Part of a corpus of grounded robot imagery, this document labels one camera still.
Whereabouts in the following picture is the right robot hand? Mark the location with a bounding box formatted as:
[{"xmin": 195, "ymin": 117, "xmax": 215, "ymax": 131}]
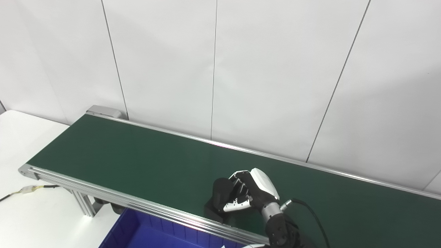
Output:
[{"xmin": 223, "ymin": 168, "xmax": 280, "ymax": 212}]

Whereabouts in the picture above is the black cylinder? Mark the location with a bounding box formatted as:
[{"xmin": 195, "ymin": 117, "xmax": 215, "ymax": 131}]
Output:
[{"xmin": 204, "ymin": 177, "xmax": 242, "ymax": 226}]

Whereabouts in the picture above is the blue bin holding white part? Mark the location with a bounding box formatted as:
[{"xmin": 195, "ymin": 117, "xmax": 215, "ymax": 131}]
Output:
[{"xmin": 99, "ymin": 208, "xmax": 247, "ymax": 248}]

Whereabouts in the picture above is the green conveyor belt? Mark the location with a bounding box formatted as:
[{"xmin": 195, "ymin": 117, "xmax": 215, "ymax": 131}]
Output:
[
  {"xmin": 27, "ymin": 114, "xmax": 441, "ymax": 248},
  {"xmin": 18, "ymin": 111, "xmax": 441, "ymax": 246}
]

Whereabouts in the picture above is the grey conveyor motor cover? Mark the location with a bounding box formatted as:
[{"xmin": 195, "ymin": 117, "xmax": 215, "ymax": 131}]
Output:
[{"xmin": 86, "ymin": 105, "xmax": 123, "ymax": 119}]

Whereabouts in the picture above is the aluminium conveyor support leg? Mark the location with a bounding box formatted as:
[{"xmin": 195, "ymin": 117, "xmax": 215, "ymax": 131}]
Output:
[{"xmin": 71, "ymin": 189, "xmax": 96, "ymax": 217}]

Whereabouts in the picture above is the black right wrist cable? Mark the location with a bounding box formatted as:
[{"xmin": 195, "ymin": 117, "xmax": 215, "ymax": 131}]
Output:
[{"xmin": 281, "ymin": 198, "xmax": 331, "ymax": 248}]

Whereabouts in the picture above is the cable with white connector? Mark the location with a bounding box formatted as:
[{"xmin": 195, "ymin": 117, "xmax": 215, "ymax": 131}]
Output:
[{"xmin": 0, "ymin": 184, "xmax": 60, "ymax": 203}]

